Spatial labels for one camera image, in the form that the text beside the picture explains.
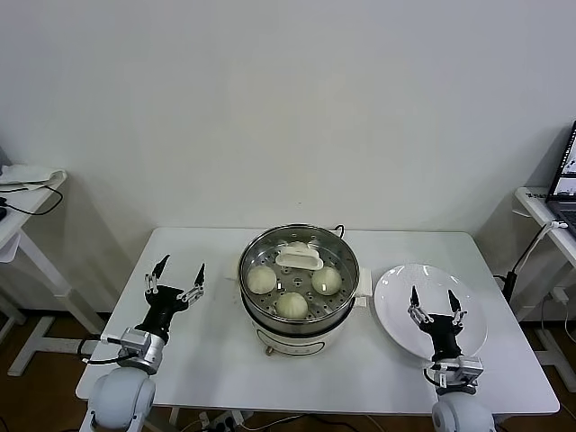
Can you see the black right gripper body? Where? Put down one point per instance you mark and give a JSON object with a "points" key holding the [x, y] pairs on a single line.
{"points": [[443, 335]]}

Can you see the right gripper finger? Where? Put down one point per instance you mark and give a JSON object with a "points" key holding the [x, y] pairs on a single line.
{"points": [[454, 302], [415, 300]]}

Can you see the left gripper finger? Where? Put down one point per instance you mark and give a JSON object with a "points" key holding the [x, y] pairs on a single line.
{"points": [[200, 279], [159, 267]]}

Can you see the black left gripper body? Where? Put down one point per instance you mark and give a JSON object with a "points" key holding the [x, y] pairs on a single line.
{"points": [[162, 306]]}

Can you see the perforated steel steamer basket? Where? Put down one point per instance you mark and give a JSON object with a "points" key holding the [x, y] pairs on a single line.
{"points": [[333, 317]]}

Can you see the white round plate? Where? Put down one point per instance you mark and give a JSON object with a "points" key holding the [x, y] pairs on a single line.
{"points": [[391, 324]]}

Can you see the large white table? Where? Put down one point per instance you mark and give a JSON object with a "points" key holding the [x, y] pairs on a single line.
{"points": [[202, 369]]}

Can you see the white electric cooker pot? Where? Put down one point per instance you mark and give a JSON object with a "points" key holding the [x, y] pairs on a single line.
{"points": [[288, 344]]}

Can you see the white side table with laptop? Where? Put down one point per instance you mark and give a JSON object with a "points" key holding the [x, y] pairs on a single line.
{"points": [[531, 198]]}

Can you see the white power strip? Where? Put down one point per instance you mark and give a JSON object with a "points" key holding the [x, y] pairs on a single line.
{"points": [[225, 420]]}

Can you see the open laptop with lit screen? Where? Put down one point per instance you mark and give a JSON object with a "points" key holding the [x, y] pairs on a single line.
{"points": [[564, 180]]}

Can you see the small black device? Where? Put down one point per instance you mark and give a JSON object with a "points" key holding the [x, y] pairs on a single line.
{"points": [[2, 212]]}

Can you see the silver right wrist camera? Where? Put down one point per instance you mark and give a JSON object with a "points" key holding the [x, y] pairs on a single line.
{"points": [[468, 366]]}

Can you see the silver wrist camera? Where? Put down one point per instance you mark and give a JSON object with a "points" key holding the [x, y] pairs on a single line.
{"points": [[468, 366], [132, 342]]}

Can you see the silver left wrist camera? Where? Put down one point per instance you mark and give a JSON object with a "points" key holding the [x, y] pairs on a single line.
{"points": [[132, 342]]}

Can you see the white wall plug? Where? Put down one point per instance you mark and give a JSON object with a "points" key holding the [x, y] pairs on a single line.
{"points": [[559, 296]]}

